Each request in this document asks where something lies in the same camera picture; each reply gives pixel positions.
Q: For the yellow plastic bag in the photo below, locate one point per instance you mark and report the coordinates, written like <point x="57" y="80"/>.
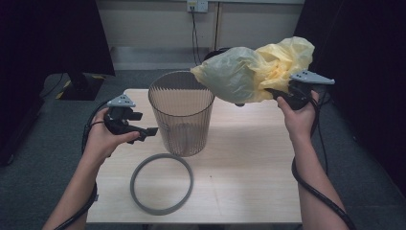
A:
<point x="236" y="73"/>

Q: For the ribbed translucent trash bin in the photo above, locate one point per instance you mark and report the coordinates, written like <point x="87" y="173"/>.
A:
<point x="182" y="127"/>

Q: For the person's left hand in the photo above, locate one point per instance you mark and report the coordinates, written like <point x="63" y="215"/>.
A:
<point x="100" y="142"/>

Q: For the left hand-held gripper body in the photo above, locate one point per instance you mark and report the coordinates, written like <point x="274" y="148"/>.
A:
<point x="119" y="119"/>

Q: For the person's right hand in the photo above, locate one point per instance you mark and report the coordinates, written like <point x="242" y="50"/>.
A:
<point x="300" y="123"/>

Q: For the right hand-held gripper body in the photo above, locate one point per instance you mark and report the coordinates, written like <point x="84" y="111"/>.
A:
<point x="300" y="94"/>

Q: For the white wall socket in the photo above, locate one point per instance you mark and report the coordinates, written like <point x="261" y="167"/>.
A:
<point x="197" y="5"/>

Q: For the black monitor on stand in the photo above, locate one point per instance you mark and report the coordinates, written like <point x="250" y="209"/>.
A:
<point x="70" y="38"/>

